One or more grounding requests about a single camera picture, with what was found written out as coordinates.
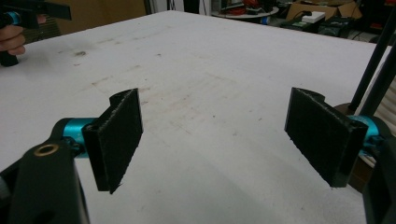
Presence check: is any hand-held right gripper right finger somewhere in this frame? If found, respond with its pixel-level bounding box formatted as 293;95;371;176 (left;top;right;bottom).
284;87;369;189

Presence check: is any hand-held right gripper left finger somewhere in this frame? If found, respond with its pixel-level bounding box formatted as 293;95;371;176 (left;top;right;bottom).
81;88;144;194

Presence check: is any black wire cup holder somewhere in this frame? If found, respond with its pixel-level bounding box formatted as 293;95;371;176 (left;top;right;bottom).
334;6;396;194

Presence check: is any brown cardboard panel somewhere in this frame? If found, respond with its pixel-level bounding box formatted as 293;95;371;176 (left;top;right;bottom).
58;0;148;35

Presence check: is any white foam board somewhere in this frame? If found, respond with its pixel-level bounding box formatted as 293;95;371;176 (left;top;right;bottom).
0;10;392;224

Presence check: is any small white box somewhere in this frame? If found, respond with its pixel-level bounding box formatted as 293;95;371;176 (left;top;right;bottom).
301;11;327;24

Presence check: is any brown cardboard box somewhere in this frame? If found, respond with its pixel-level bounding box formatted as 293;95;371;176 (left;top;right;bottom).
285;0;363;21

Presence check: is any round white table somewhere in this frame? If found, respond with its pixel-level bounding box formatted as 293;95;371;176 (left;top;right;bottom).
211;6;280;21

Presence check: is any red cable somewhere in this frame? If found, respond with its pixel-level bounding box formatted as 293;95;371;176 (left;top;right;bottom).
228;7;250;17

